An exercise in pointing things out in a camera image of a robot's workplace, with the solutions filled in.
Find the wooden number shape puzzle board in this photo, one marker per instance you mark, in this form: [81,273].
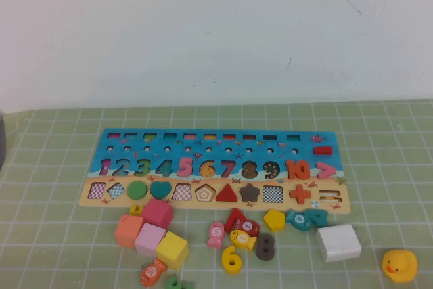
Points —
[216,148]

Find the red triangle piece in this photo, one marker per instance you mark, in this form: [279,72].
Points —
[226,196]

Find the brown star piece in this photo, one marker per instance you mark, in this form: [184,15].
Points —
[249,193]

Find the teal heart piece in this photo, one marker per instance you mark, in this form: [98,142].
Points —
[160,189]

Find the green circle piece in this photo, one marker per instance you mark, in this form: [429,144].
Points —
[137,190]

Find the red fish piece number seven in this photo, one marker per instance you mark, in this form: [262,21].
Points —
[248,225]

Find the pink fish piece number five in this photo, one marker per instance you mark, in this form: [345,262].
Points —
[215,231]

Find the orange plus sign piece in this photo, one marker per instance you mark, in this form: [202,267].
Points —
[300,194]

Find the red minus sign piece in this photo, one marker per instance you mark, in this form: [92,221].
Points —
[322,150]

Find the yellow pentagon piece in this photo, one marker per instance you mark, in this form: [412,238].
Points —
[274,220]

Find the yellow fish piece number six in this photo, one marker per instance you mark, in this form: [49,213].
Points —
[242,238]

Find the small yellow number piece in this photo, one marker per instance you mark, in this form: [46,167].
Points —
[135,210]

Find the pink greater-than sign piece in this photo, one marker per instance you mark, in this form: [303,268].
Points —
[329,171]

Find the teal fish piece number four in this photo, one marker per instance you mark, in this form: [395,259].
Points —
[299,219]

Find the brown number eight piece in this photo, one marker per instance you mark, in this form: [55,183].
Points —
[260,251]

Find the orange fish piece number ten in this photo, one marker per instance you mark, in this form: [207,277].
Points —
[150,272]

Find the green number piece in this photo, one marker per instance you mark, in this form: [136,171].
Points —
[174,284]

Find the red wooden cube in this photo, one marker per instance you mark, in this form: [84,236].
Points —
[157,212]

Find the yellow wooden cube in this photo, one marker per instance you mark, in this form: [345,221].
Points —
[170,250]

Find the pink wooden cube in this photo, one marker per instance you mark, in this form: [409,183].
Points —
[149,240]

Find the orange wooden cube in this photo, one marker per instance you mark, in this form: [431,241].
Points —
[128,229]

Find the white rectangular block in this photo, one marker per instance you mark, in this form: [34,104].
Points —
[338,241]

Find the yellow rubber duck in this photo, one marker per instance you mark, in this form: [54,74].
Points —
[400,265]

